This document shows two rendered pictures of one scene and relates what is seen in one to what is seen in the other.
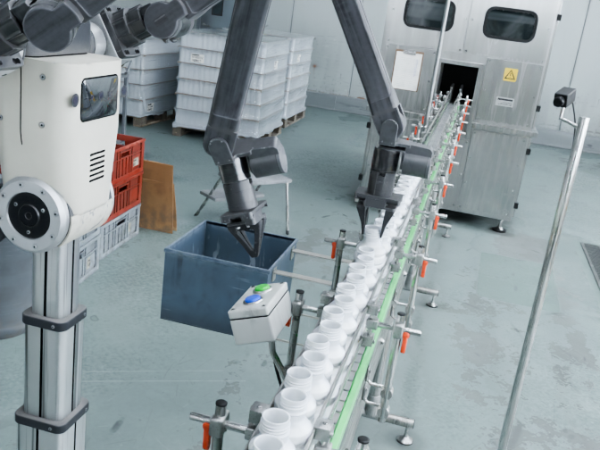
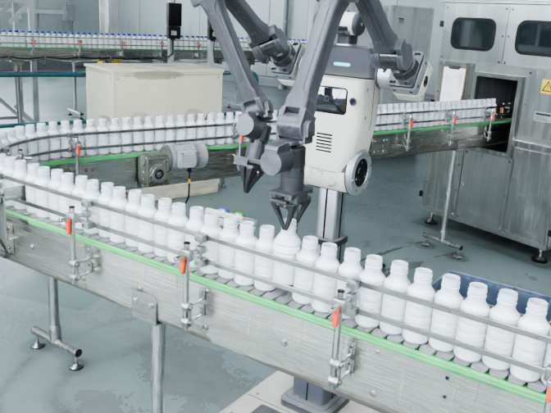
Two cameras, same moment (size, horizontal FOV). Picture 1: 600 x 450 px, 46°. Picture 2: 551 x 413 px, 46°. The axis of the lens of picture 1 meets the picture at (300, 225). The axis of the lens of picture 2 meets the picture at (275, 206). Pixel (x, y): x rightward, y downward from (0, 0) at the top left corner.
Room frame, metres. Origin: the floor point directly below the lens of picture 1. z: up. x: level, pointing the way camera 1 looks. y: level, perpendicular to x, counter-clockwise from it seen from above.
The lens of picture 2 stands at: (2.05, -1.58, 1.67)
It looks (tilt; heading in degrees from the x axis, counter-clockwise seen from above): 16 degrees down; 112
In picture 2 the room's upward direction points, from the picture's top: 3 degrees clockwise
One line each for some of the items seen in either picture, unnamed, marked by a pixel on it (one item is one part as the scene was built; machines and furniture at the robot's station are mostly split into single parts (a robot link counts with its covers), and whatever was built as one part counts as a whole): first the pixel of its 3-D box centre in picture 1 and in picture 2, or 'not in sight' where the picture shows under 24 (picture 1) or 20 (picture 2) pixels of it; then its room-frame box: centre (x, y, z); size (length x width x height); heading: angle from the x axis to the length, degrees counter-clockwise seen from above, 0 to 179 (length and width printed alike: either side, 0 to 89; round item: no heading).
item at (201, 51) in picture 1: (234, 85); not in sight; (8.50, 0.99, 0.59); 1.24 x 1.03 x 1.17; 170
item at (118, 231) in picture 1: (92, 225); not in sight; (4.32, 1.33, 0.11); 0.61 x 0.41 x 0.22; 171
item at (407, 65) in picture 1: (406, 70); not in sight; (5.96, -0.70, 1.22); 0.23 x 0.03 x 0.32; 78
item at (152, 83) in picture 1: (130, 74); not in sight; (8.88, 2.33, 0.50); 1.23 x 1.05 x 1.00; 166
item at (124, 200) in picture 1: (94, 192); not in sight; (4.32, 1.33, 0.33); 0.61 x 0.41 x 0.22; 171
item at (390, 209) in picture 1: (378, 216); (289, 210); (1.53, -0.17, 1.22); 0.07 x 0.07 x 0.09; 78
